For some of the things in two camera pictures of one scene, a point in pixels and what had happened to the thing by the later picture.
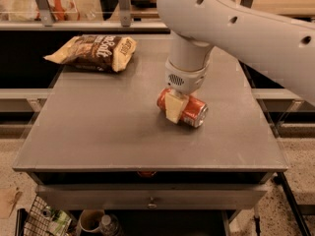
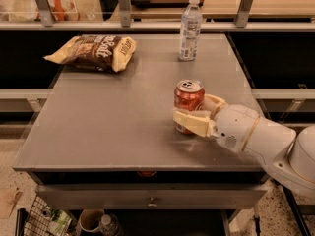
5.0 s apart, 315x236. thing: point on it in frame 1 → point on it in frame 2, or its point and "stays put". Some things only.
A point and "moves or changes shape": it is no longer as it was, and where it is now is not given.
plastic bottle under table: [109, 224] stays put
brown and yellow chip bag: [98, 52] stays put
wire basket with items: [44, 220] stays put
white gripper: [185, 80] → [233, 126]
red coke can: [195, 112] moves or changes shape
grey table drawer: [157, 197] stays put
